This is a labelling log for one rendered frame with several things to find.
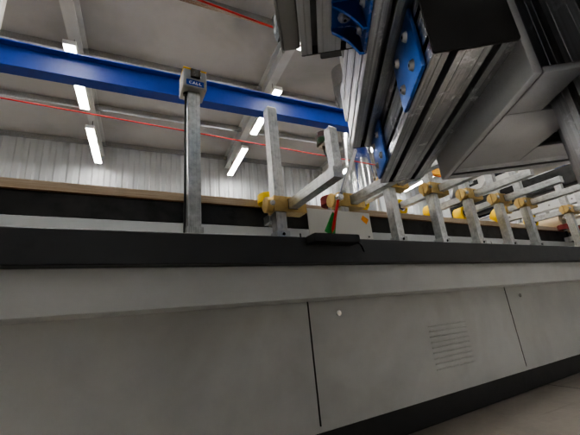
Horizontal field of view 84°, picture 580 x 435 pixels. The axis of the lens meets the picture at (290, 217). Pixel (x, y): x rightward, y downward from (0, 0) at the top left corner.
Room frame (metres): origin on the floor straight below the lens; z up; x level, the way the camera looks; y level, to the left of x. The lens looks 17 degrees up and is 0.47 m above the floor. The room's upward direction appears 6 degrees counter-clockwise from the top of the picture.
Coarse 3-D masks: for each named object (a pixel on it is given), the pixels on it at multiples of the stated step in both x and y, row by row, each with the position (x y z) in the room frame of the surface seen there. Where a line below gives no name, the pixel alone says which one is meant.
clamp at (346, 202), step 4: (344, 192) 1.06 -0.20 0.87; (328, 196) 1.06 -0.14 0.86; (332, 196) 1.04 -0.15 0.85; (344, 196) 1.05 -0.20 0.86; (348, 196) 1.06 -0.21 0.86; (328, 200) 1.06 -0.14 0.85; (332, 200) 1.04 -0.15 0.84; (336, 200) 1.04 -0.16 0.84; (344, 200) 1.05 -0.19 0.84; (348, 200) 1.06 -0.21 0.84; (328, 204) 1.07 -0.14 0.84; (332, 204) 1.04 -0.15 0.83; (340, 204) 1.04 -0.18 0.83; (344, 204) 1.05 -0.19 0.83; (348, 204) 1.06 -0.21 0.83; (352, 204) 1.07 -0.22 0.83; (360, 204) 1.09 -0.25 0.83; (364, 204) 1.10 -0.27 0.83; (332, 208) 1.08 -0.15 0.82; (352, 208) 1.09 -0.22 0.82; (356, 208) 1.10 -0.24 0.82; (360, 208) 1.10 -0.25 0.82
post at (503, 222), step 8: (488, 176) 1.56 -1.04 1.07; (488, 184) 1.57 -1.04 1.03; (496, 208) 1.56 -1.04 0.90; (504, 208) 1.56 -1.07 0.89; (496, 216) 1.57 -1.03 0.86; (504, 216) 1.55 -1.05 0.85; (504, 224) 1.55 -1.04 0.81; (504, 232) 1.56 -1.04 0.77; (512, 232) 1.56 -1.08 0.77; (504, 240) 1.57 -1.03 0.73; (512, 240) 1.55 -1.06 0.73
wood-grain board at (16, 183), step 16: (64, 192) 0.84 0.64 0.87; (80, 192) 0.85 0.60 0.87; (96, 192) 0.87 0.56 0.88; (112, 192) 0.89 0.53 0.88; (128, 192) 0.91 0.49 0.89; (144, 192) 0.94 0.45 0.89; (160, 192) 0.96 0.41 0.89; (176, 192) 0.98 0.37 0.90; (320, 208) 1.26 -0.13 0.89; (480, 224) 1.79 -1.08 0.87; (496, 224) 1.87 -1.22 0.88; (512, 224) 1.96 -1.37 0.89
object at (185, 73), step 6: (186, 66) 0.78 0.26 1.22; (186, 72) 0.78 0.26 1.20; (204, 72) 0.81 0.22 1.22; (180, 78) 0.81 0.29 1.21; (186, 78) 0.78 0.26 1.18; (192, 78) 0.79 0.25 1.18; (204, 78) 0.81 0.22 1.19; (180, 84) 0.81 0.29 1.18; (186, 84) 0.78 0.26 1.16; (204, 84) 0.81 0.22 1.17; (180, 90) 0.81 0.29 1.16; (186, 90) 0.80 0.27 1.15; (192, 90) 0.80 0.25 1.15; (198, 90) 0.81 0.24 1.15; (204, 90) 0.81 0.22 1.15; (180, 96) 0.83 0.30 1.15; (204, 96) 0.84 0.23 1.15
